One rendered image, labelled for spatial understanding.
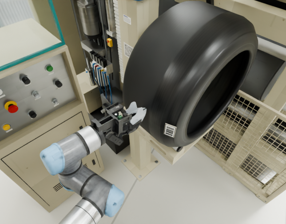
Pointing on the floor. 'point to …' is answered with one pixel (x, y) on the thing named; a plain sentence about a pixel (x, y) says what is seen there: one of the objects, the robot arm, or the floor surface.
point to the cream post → (137, 158)
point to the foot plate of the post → (140, 174)
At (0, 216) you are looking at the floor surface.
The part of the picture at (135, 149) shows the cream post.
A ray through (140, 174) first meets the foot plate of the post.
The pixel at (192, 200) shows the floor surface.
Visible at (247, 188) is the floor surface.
